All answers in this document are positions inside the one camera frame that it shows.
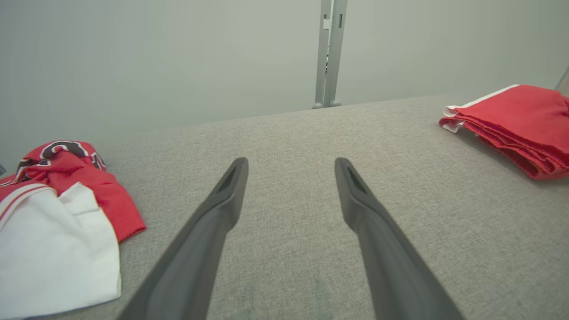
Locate red shorts with white stripe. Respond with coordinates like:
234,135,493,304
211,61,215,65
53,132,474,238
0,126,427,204
439,84,569,181

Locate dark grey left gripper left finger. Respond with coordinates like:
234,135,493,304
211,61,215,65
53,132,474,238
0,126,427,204
116,157,249,320

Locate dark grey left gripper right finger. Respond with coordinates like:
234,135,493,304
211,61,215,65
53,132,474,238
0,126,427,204
334,157,465,320

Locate red jersey with white sleeves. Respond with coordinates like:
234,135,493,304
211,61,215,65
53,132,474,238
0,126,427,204
0,140,147,320

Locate grey metal partition post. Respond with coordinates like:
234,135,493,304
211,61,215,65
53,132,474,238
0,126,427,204
312,0,349,110

